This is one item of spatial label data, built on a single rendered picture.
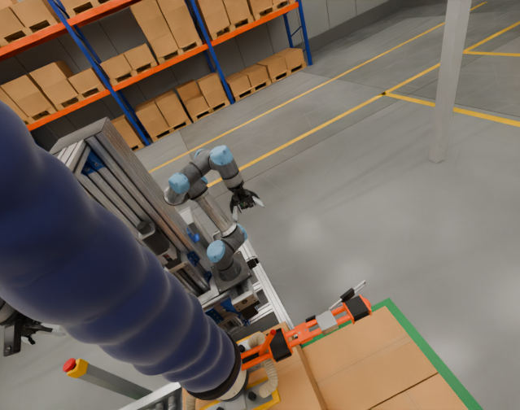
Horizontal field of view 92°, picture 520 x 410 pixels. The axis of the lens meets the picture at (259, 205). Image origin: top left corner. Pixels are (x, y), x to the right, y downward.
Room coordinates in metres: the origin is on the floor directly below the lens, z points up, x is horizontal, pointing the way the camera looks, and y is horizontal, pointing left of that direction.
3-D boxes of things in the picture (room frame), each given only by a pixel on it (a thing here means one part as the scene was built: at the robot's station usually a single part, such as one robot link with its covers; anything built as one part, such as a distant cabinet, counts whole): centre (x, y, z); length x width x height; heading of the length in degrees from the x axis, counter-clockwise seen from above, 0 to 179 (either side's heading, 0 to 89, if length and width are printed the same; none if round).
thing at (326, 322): (0.46, -0.06, 1.17); 0.07 x 0.07 x 0.04; 2
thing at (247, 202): (0.86, 0.05, 1.66); 0.09 x 0.08 x 0.12; 7
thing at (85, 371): (0.89, 1.38, 0.50); 0.07 x 0.07 x 1.00; 3
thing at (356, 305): (0.46, -0.19, 1.18); 0.08 x 0.07 x 0.05; 92
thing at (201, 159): (0.94, 0.13, 1.82); 0.11 x 0.11 x 0.08; 34
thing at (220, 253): (1.05, 0.33, 1.20); 0.13 x 0.12 x 0.14; 124
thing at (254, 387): (0.36, 0.41, 1.08); 0.34 x 0.10 x 0.05; 92
